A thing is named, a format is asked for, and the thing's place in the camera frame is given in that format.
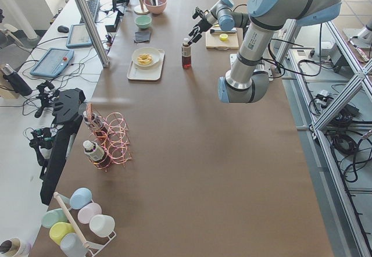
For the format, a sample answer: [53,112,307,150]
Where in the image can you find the black water bottle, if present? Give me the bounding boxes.
[1,63,33,97]

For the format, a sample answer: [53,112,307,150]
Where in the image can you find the copper wire bottle rack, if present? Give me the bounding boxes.
[83,103,133,171]

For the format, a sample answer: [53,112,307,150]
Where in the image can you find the braided ring pastry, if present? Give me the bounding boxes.
[137,53,153,66]

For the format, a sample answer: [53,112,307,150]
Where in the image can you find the steel muddler black tip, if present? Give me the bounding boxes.
[209,28,237,34]

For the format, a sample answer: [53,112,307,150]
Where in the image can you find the black keyboard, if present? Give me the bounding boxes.
[86,0,101,23]

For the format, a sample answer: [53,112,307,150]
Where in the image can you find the green ceramic bowl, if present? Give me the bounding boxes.
[135,15,152,29]

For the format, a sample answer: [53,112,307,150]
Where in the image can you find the aluminium frame post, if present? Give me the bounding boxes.
[75,0,110,67]

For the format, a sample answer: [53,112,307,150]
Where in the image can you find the grey folded cloth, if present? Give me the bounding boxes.
[134,30,151,43]

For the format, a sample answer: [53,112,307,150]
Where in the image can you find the pastel blue cup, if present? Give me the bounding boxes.
[70,187,92,209]

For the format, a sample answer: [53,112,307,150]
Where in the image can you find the tea bottle in rack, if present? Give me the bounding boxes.
[83,140,111,169]
[83,111,108,145]

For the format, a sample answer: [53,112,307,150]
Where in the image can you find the computer mouse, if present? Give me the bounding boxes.
[57,26,69,33]

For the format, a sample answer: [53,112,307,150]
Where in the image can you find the white cup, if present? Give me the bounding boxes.
[89,215,115,237]

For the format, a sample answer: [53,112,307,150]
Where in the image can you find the half lemon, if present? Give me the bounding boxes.
[219,33,228,41]

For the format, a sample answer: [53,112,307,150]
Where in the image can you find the grey blue cup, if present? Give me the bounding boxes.
[60,233,88,257]

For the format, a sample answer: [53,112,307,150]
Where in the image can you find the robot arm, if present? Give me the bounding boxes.
[188,0,251,45]
[218,0,341,103]

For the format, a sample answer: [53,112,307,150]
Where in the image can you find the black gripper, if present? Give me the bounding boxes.
[188,8,214,45]

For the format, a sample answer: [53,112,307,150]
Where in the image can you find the blue teach pendant far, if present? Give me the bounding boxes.
[66,24,92,48]

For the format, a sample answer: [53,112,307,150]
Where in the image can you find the pastel pink cup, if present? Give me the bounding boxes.
[77,202,102,224]

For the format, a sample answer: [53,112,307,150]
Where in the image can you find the white wire cup rack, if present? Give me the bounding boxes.
[86,224,116,256]

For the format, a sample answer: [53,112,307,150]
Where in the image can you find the pastel yellow cup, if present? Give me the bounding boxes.
[49,222,75,245]

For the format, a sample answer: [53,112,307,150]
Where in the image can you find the blue teach pendant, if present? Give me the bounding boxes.
[66,24,92,48]
[30,48,74,78]

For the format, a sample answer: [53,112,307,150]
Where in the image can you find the pink ice bowl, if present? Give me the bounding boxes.
[144,0,167,15]

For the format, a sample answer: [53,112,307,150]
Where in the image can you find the white serving tray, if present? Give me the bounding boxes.
[127,47,164,81]

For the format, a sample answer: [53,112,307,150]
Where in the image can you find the bamboo cutting board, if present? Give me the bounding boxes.
[205,31,239,49]

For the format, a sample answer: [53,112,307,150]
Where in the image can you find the tea bottle white cap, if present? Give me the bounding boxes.
[181,38,191,69]

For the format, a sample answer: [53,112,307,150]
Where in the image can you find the white round plate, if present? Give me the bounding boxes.
[131,47,160,67]

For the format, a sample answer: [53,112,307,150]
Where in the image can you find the blue teach pendant near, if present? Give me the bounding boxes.
[30,48,74,78]

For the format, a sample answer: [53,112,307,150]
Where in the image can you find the wooden cup tree stand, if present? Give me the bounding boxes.
[134,0,149,15]

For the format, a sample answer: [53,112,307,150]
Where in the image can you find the pastel green cup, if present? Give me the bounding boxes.
[41,208,68,229]

